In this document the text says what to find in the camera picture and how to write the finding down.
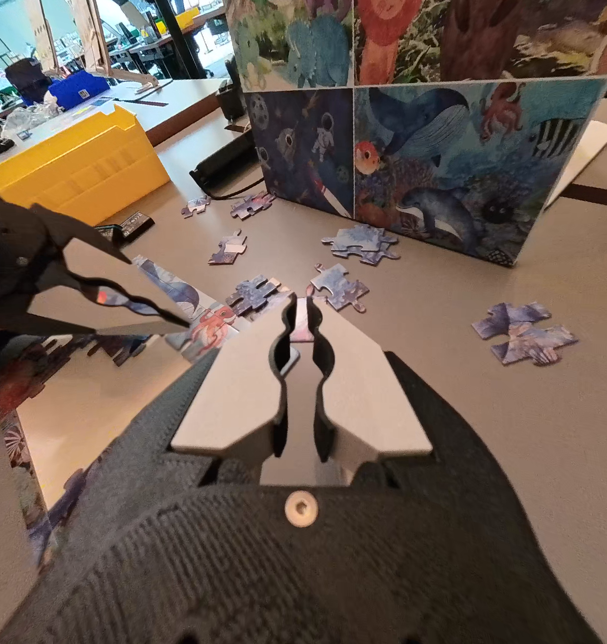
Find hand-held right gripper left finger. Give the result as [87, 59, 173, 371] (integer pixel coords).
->
[172, 296, 296, 459]

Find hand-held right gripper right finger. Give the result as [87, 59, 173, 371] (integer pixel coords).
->
[306, 297, 434, 462]

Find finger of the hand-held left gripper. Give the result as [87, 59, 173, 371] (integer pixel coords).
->
[28, 288, 186, 337]
[62, 237, 192, 329]

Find ocean jigsaw puzzle board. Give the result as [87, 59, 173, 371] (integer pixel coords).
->
[0, 254, 301, 572]

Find pink orange clownfish puzzle piece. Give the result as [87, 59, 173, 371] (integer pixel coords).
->
[293, 283, 319, 344]

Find large yellow storage bin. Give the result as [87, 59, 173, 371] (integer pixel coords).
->
[0, 105, 171, 227]

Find white patch blue puzzle piece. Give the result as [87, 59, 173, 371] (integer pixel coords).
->
[208, 230, 248, 265]

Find black charging hub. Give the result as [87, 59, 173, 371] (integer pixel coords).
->
[190, 133, 261, 194]

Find purple blue puzzle piece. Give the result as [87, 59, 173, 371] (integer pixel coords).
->
[472, 302, 553, 340]

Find pile of loose puzzle pieces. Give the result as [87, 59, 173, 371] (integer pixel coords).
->
[225, 224, 401, 318]

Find dark bag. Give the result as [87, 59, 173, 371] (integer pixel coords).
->
[4, 57, 53, 106]

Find blue storage bin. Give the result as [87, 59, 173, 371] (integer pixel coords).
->
[48, 70, 110, 104]

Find pink lined coral puzzle piece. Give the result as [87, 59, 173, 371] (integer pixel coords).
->
[490, 324, 580, 366]

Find cardboard panel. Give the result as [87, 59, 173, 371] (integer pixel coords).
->
[24, 0, 58, 71]
[72, 0, 113, 76]

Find black pole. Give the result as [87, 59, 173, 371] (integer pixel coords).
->
[155, 0, 206, 81]

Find illustrated puzzle box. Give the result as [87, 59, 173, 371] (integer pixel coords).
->
[225, 0, 607, 267]

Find white stand base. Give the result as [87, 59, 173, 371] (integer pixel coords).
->
[542, 120, 607, 209]

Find black braided cable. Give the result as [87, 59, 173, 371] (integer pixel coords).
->
[203, 176, 269, 201]

